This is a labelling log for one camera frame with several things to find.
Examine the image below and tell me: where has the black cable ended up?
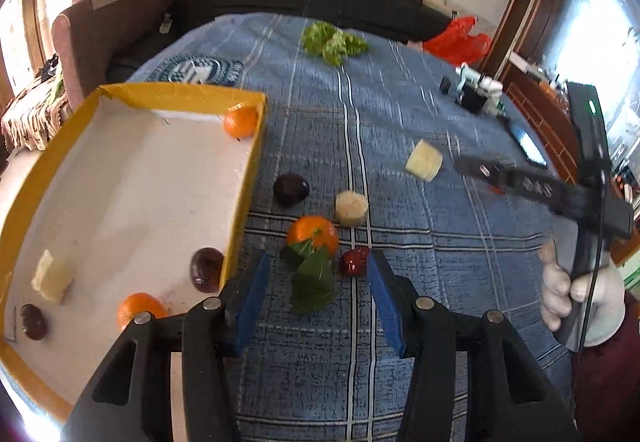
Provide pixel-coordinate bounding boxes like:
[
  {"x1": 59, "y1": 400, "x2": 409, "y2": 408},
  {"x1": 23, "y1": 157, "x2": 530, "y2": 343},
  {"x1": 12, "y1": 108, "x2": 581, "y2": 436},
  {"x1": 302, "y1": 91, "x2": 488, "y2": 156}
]
[{"x1": 570, "y1": 142, "x2": 614, "y2": 423}]

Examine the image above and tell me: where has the blue checked blanket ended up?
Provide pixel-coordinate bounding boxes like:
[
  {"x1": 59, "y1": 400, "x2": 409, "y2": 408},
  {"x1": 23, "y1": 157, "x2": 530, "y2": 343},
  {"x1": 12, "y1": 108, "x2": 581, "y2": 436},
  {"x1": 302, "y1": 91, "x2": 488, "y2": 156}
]
[{"x1": 127, "y1": 12, "x2": 581, "y2": 442}]

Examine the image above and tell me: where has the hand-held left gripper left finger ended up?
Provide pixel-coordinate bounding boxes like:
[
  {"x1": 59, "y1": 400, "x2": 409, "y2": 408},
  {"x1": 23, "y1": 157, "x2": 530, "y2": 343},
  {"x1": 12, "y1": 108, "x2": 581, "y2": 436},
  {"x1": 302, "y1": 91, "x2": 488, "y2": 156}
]
[{"x1": 60, "y1": 251, "x2": 271, "y2": 442}]

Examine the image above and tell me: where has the yellow rimmed white tray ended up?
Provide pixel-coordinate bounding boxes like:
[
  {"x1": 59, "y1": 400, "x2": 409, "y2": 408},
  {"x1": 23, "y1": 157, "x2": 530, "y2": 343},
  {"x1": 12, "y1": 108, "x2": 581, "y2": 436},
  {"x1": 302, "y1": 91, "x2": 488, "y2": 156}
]
[{"x1": 0, "y1": 82, "x2": 267, "y2": 425}]

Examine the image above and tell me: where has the dark purple plum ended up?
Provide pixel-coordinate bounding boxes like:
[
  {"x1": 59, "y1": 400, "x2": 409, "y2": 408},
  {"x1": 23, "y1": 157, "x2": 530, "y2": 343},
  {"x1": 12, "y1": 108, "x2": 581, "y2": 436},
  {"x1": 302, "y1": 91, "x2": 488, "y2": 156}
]
[
  {"x1": 20, "y1": 303, "x2": 50, "y2": 340},
  {"x1": 273, "y1": 173, "x2": 311, "y2": 208},
  {"x1": 190, "y1": 247, "x2": 225, "y2": 294}
]

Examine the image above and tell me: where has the pale round cake slice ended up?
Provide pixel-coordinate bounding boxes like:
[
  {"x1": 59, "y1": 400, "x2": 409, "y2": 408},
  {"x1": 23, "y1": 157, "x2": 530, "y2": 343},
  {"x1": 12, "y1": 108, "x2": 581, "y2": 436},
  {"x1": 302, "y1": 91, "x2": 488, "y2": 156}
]
[{"x1": 334, "y1": 190, "x2": 370, "y2": 227}]

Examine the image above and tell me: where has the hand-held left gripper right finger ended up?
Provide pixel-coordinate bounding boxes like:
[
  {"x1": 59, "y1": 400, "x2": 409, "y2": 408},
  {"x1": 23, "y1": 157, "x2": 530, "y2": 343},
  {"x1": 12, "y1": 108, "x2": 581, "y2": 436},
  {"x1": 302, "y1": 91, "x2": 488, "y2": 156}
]
[{"x1": 366, "y1": 250, "x2": 582, "y2": 442}]

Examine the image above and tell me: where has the white and black device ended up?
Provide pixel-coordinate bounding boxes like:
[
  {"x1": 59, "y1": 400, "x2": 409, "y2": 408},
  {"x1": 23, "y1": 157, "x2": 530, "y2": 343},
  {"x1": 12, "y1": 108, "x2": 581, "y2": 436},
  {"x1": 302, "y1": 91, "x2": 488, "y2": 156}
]
[{"x1": 454, "y1": 63, "x2": 506, "y2": 117}]

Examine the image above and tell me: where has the red plastic bag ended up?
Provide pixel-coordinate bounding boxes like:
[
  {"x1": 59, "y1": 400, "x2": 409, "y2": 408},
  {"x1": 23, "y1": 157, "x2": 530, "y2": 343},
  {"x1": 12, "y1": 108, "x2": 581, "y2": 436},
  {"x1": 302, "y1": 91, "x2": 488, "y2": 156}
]
[{"x1": 422, "y1": 16, "x2": 492, "y2": 66}]

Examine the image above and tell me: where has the black sofa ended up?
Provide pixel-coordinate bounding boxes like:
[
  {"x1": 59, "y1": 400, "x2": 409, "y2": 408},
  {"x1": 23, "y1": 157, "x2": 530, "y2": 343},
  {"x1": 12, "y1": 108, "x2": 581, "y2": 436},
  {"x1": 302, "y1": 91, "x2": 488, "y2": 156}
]
[{"x1": 102, "y1": 0, "x2": 456, "y2": 83}]

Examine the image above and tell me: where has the person's right forearm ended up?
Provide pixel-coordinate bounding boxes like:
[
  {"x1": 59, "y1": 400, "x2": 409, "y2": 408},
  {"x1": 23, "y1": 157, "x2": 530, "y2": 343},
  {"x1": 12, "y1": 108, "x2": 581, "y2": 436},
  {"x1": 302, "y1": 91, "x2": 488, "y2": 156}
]
[{"x1": 572, "y1": 272, "x2": 640, "y2": 442}]

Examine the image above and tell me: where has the brown armchair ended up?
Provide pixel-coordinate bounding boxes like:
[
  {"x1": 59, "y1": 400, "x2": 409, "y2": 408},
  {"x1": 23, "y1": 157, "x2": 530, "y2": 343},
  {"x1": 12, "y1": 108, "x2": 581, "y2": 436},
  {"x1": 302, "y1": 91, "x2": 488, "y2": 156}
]
[{"x1": 51, "y1": 0, "x2": 181, "y2": 113}]

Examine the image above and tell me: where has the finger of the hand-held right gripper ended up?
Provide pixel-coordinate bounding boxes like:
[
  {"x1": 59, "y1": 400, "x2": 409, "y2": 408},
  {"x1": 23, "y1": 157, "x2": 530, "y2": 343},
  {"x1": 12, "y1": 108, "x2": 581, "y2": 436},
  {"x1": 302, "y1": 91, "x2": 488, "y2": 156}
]
[{"x1": 454, "y1": 157, "x2": 557, "y2": 209}]

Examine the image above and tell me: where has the small red fruit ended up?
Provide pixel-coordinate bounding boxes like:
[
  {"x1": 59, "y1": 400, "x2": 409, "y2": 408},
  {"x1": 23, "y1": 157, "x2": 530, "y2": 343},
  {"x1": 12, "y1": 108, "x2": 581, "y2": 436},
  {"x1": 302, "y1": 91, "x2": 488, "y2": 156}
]
[{"x1": 340, "y1": 246, "x2": 372, "y2": 278}]

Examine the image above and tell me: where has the green lettuce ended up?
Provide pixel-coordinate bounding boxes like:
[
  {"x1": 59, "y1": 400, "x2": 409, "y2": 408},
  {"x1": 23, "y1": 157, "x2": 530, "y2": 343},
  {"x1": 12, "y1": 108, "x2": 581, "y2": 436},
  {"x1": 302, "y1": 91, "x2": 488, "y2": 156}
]
[{"x1": 301, "y1": 21, "x2": 370, "y2": 68}]

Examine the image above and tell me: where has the pale yellow cheese block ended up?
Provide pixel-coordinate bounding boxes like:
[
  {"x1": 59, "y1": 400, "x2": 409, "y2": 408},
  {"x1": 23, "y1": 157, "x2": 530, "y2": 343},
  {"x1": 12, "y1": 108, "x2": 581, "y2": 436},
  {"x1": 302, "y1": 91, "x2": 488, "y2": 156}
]
[{"x1": 405, "y1": 138, "x2": 445, "y2": 183}]

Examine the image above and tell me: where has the black smartphone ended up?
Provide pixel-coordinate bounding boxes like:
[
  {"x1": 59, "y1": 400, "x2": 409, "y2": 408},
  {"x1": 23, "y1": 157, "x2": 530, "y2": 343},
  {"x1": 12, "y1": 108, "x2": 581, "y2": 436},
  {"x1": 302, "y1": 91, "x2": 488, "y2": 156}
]
[{"x1": 504, "y1": 118, "x2": 548, "y2": 169}]

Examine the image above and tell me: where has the patterned brown blanket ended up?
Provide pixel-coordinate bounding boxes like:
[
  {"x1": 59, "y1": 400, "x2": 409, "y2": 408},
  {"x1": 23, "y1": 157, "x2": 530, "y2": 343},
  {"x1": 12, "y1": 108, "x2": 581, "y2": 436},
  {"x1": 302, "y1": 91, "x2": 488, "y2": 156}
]
[{"x1": 0, "y1": 57, "x2": 76, "y2": 153}]

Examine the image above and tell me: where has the person's right hand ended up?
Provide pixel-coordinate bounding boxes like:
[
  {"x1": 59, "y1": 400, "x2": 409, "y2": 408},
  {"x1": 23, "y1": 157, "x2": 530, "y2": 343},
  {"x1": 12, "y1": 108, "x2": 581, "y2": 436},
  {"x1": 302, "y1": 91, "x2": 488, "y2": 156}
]
[{"x1": 539, "y1": 238, "x2": 627, "y2": 349}]

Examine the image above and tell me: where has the orange with green leaves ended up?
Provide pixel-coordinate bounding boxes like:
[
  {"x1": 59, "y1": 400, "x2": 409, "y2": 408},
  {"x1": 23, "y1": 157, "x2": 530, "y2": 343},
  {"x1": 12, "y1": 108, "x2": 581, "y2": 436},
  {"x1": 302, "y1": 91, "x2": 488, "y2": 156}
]
[{"x1": 279, "y1": 215, "x2": 341, "y2": 314}]

